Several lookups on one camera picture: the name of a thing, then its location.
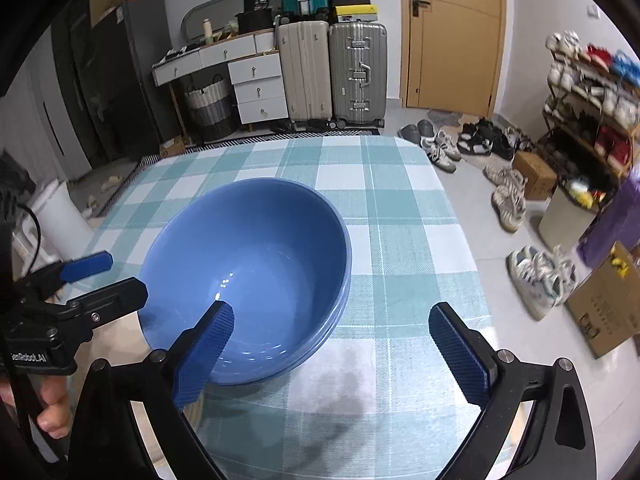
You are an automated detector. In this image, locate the brown cardboard box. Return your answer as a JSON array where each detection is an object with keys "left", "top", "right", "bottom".
[{"left": 512, "top": 151, "right": 558, "bottom": 200}]

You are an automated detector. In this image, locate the white electric kettle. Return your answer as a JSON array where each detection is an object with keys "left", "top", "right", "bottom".
[{"left": 12, "top": 179, "right": 93, "bottom": 278}]

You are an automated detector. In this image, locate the teal plaid tablecloth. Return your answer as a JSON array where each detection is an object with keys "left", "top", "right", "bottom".
[{"left": 84, "top": 136, "right": 494, "bottom": 479}]

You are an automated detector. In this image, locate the black cable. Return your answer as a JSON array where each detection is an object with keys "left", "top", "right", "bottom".
[{"left": 8, "top": 201, "right": 42, "bottom": 281}]

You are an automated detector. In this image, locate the oval mirror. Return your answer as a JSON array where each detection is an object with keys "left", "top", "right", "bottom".
[{"left": 180, "top": 0, "right": 244, "bottom": 44}]

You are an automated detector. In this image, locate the black refrigerator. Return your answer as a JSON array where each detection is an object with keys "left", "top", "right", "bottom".
[{"left": 51, "top": 0, "right": 182, "bottom": 169}]

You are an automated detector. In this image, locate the white drawer desk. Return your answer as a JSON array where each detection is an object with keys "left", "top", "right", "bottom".
[{"left": 152, "top": 29, "right": 288, "bottom": 143}]

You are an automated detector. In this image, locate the small cardboard box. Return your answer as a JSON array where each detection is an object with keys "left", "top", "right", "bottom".
[{"left": 160, "top": 136, "right": 186, "bottom": 159}]

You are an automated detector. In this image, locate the large cardboard box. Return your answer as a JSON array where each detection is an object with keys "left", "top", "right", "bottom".
[{"left": 566, "top": 242, "right": 640, "bottom": 359}]

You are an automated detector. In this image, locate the wooden door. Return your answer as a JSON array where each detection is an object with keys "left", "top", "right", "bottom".
[{"left": 400, "top": 0, "right": 506, "bottom": 117}]

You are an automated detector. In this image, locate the beige suitcase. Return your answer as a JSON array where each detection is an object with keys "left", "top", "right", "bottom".
[{"left": 277, "top": 21, "right": 333, "bottom": 122}]

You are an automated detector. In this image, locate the left human hand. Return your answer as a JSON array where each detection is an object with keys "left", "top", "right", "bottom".
[{"left": 28, "top": 376, "right": 73, "bottom": 440}]

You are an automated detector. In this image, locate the shoe rack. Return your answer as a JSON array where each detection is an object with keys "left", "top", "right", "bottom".
[{"left": 537, "top": 30, "right": 639, "bottom": 195}]

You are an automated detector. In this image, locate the white trash bin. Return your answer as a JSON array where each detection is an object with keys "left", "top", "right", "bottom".
[{"left": 538, "top": 186, "right": 597, "bottom": 252}]

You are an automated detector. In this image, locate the woven laundry basket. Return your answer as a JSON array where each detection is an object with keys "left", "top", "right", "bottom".
[{"left": 186, "top": 74, "right": 234, "bottom": 142}]

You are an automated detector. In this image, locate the silver suitcase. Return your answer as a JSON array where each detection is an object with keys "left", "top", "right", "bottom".
[{"left": 329, "top": 23, "right": 387, "bottom": 128}]

